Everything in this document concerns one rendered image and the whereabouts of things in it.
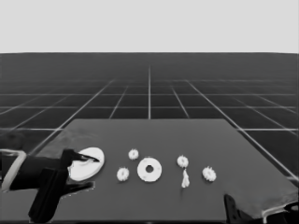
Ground large thick white disc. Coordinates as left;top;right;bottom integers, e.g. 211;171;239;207
67;147;106;182

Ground small white T-shaped piece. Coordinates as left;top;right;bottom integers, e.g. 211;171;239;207
180;167;191;189

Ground small white gear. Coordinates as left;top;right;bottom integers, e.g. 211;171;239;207
116;167;130;182
127;148;140;161
177;155;190;169

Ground white round carrier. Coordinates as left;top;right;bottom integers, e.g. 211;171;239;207
136;157;163;183

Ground white toothed sun gear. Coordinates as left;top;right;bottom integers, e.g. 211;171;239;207
201;166;218;183

